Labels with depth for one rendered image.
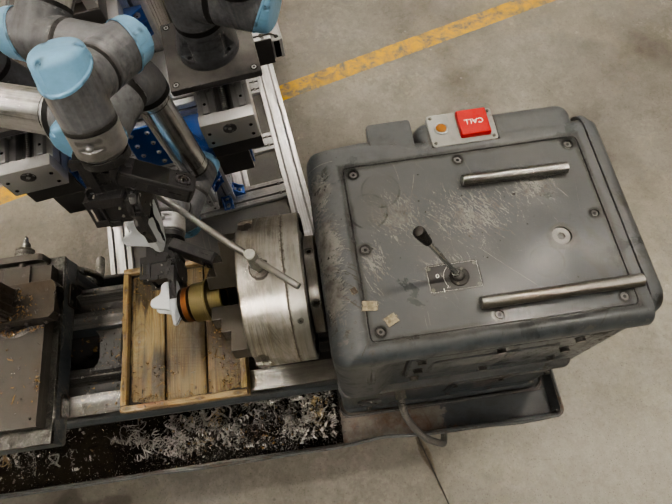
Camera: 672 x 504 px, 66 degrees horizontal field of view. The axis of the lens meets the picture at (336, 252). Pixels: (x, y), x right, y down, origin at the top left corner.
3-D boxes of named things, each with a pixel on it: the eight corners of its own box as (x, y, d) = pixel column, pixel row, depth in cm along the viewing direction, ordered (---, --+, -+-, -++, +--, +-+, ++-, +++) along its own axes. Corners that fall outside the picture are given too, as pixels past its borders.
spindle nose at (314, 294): (320, 252, 125) (313, 219, 105) (332, 339, 118) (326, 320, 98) (307, 254, 125) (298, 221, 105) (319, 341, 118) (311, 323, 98)
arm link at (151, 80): (100, 16, 98) (194, 162, 143) (73, 60, 94) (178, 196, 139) (154, 23, 96) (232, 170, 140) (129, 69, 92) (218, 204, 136)
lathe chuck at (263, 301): (293, 243, 132) (274, 189, 102) (308, 369, 121) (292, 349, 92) (258, 248, 132) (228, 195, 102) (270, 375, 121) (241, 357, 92)
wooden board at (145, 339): (242, 258, 138) (238, 252, 135) (251, 396, 124) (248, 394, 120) (129, 274, 138) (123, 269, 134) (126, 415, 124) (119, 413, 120)
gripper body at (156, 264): (152, 294, 117) (152, 245, 122) (190, 288, 117) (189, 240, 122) (138, 282, 110) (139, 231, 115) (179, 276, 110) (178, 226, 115)
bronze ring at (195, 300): (215, 269, 109) (173, 278, 110) (218, 312, 105) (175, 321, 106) (230, 283, 117) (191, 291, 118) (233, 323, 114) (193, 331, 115)
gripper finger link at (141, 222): (149, 230, 88) (129, 190, 82) (159, 228, 88) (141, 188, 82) (145, 249, 85) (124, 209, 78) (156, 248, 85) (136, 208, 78)
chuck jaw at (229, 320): (264, 298, 108) (266, 351, 101) (268, 309, 112) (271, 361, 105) (211, 306, 108) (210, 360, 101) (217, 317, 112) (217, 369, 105)
